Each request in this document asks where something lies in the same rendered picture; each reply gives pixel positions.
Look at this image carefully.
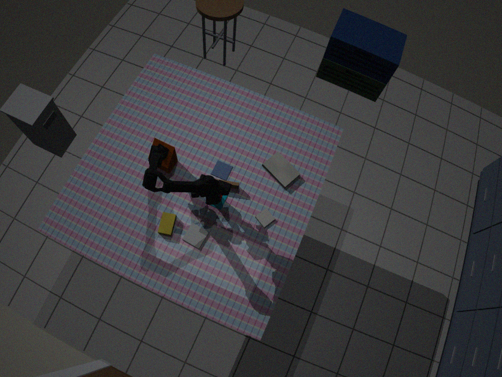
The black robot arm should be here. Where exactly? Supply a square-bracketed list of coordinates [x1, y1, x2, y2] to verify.
[142, 144, 232, 205]

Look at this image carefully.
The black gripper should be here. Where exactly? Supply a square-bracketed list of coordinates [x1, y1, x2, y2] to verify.
[191, 192, 220, 198]

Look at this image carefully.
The olive yellow rectangular block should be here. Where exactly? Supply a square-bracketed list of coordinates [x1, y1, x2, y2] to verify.
[158, 212, 177, 236]

